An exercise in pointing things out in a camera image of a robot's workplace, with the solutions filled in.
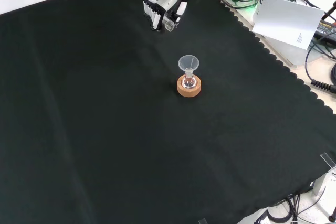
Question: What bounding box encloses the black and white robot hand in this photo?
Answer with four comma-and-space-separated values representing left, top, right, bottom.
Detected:
142, 0, 188, 33

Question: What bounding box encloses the clear round-bottom flask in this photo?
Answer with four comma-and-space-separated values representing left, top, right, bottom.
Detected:
183, 68, 197, 90

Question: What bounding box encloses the clear plastic funnel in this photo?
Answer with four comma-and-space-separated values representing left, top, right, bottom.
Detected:
178, 55, 200, 77

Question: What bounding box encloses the white card sheet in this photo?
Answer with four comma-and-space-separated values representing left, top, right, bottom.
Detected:
251, 0, 326, 50

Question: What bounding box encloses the black cloth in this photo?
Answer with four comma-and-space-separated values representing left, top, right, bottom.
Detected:
0, 0, 336, 224

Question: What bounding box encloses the pale grey board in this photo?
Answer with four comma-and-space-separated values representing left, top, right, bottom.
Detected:
256, 34, 315, 68

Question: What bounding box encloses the black power adapter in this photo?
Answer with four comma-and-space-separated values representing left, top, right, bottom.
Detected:
314, 20, 336, 41

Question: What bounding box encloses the cork ring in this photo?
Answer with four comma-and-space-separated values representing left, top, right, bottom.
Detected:
177, 74, 202, 98

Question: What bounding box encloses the black coiled cable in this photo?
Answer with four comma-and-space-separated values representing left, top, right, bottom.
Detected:
304, 37, 336, 93

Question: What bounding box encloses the black cable bundle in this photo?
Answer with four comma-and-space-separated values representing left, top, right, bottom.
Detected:
253, 194, 336, 224

